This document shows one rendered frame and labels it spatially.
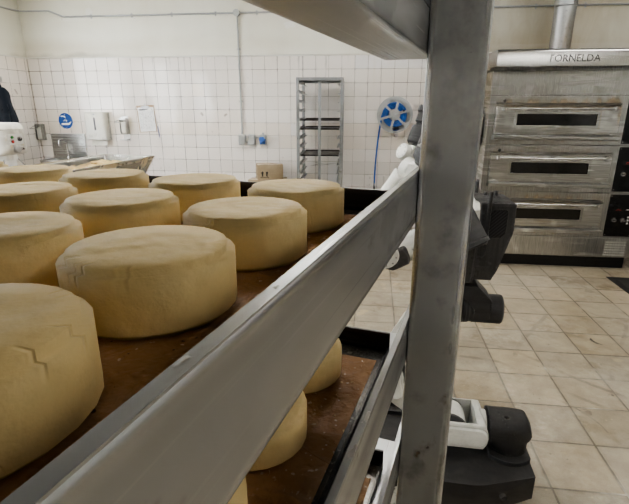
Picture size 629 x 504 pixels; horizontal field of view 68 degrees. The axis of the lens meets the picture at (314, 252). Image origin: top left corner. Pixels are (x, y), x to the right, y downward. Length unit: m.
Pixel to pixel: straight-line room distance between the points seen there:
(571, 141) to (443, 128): 4.77
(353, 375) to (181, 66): 5.94
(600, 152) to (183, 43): 4.61
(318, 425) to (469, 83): 0.19
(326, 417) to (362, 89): 5.50
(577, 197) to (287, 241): 5.00
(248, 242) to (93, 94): 6.51
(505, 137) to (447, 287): 4.49
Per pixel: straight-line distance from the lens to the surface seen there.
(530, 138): 4.82
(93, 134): 6.57
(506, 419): 2.14
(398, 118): 5.56
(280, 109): 5.79
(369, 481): 0.35
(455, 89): 0.26
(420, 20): 0.24
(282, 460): 0.22
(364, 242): 0.15
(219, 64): 5.99
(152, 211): 0.21
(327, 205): 0.22
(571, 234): 5.22
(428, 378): 0.31
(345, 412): 0.25
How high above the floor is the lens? 1.55
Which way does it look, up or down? 18 degrees down
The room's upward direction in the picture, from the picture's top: straight up
